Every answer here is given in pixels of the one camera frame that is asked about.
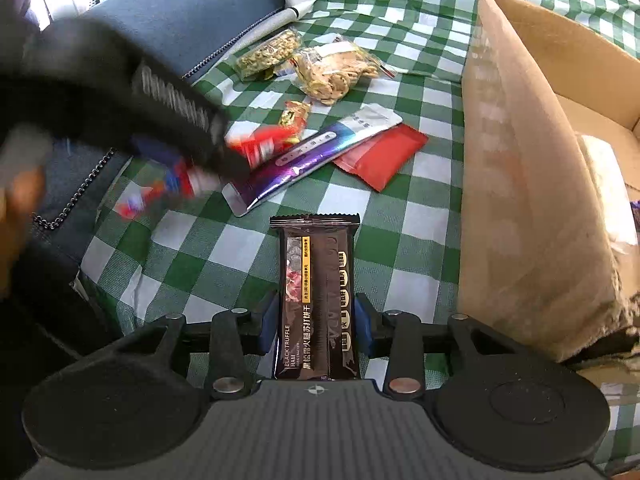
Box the purple silver snack packet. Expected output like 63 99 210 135
221 102 403 217

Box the green white checked cloth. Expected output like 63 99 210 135
75 0 640 476

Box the white packing paper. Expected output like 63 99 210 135
572 132 640 261

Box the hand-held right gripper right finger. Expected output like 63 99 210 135
356 292 531 401

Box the plain red snack packet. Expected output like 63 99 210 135
332 124 429 193

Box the puffed grain cake packet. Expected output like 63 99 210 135
222 27 306 82

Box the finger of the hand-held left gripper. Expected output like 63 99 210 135
194 134 252 183

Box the beige cracker snack bag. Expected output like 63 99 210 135
287 34 398 107

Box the person's left hand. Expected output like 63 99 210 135
0 167 48 293

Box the black cracker packet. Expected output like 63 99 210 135
269 213 361 380

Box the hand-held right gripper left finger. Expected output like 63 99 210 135
107 291 279 401

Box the cardboard box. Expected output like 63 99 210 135
457 0 640 366

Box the red blue snack packet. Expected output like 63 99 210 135
112 125 307 222

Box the blue zippered cushion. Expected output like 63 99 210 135
10 135 133 351
87 0 301 81

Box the red gold candy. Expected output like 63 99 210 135
277 100 314 131

